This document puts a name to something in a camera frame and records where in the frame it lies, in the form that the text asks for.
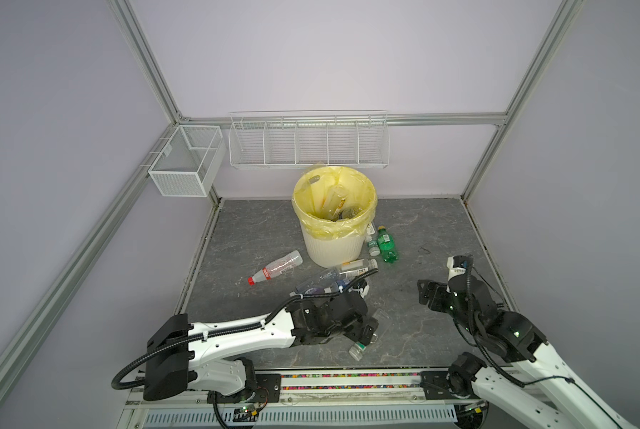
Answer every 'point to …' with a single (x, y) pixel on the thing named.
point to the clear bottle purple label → (325, 282)
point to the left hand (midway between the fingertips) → (362, 323)
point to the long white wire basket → (298, 138)
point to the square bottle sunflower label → (333, 200)
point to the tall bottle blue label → (349, 213)
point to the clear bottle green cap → (373, 246)
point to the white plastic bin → (332, 253)
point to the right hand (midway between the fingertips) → (432, 286)
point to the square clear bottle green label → (384, 322)
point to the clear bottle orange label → (357, 266)
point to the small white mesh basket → (189, 161)
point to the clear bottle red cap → (281, 265)
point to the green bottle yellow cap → (385, 242)
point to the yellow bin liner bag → (306, 202)
